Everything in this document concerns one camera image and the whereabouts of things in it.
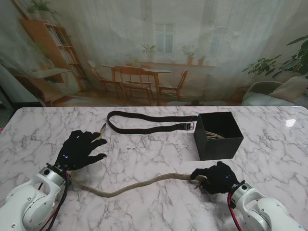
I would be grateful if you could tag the black belt storage box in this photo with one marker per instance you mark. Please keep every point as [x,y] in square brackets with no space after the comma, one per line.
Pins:
[216,146]

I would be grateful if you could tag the printed room scene backdrop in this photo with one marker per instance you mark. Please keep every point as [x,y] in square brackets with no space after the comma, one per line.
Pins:
[154,48]

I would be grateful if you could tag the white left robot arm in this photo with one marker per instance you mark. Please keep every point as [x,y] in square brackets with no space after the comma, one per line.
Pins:
[31,202]

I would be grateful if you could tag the dark brown braided belt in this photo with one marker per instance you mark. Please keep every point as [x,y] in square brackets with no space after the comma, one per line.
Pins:
[144,131]

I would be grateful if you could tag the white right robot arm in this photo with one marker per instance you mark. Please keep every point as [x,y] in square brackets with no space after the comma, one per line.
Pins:
[262,211]

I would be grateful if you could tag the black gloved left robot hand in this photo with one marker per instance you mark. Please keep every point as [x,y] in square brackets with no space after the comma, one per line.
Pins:
[77,151]

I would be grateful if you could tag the beige braided belt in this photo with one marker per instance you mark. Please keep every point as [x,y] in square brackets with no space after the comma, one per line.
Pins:
[213,135]
[144,183]

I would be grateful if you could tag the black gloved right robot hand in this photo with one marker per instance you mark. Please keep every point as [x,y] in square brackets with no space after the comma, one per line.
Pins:
[219,179]

